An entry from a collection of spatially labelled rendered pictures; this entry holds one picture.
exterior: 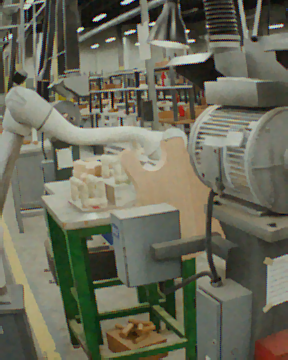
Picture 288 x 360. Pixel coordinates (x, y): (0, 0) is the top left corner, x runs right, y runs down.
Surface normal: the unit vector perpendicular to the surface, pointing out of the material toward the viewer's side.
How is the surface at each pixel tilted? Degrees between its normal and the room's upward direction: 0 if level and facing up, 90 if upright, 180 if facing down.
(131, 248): 90
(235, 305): 90
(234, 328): 90
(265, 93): 90
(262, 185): 99
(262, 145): 78
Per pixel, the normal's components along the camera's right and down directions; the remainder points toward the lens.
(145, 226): 0.33, 0.12
